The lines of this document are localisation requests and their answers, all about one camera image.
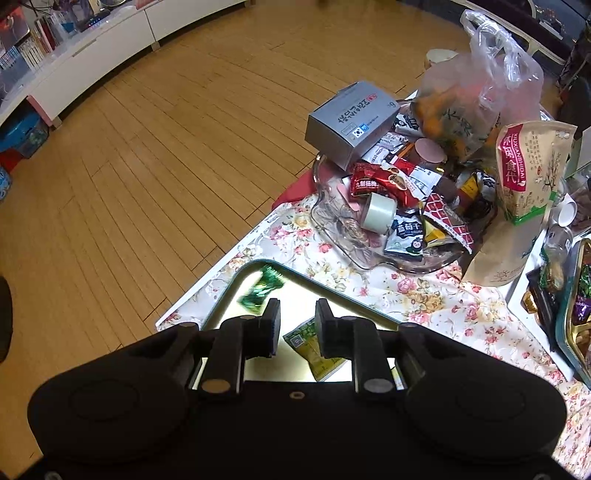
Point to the teal tin lid tray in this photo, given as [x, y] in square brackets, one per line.
[298, 297]

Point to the white tv cabinet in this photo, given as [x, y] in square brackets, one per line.
[87, 57]

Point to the grey cardboard box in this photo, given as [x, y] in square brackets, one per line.
[349, 124]

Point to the kraft paper snack bag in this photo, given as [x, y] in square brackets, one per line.
[530, 161]

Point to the clear glass bowl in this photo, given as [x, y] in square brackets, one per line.
[339, 218]

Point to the white tape roll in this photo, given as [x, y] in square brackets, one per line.
[378, 213]

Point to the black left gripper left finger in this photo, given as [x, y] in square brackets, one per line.
[269, 329]

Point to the gold teal snack tin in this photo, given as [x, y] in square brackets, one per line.
[572, 327]

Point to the floral tablecloth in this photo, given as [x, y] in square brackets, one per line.
[471, 314]

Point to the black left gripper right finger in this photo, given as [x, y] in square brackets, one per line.
[334, 333]

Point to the clear plastic bag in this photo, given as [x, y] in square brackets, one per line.
[462, 103]

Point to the clear plastic jar white lid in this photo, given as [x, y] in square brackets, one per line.
[559, 237]

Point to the red snack packet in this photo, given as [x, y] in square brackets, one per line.
[371, 178]

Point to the yellow green snack packet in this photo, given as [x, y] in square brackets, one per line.
[304, 341]

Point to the dark blue snack packet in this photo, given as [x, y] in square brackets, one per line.
[406, 235]

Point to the green foil candy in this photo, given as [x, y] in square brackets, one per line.
[270, 279]

